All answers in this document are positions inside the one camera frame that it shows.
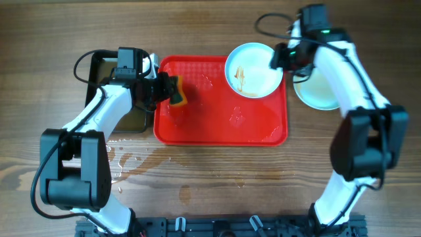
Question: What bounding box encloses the red plastic tray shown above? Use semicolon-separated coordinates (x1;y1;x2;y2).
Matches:
153;55;288;147

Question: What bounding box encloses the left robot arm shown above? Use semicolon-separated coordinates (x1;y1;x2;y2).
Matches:
30;47;186;236

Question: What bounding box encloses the orange green sponge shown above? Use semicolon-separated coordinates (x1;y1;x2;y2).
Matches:
169;76;187;107

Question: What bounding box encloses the black mounting rail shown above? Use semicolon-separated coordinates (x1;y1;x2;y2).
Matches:
74;215;368;237

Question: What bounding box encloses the black water tray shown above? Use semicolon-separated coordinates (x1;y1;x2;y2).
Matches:
89;52;153;133

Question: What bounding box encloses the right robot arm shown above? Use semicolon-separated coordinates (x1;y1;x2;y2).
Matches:
270;27;409;232

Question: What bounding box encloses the white plate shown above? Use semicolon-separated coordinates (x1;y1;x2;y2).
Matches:
293;68;339;111
224;42;284;99

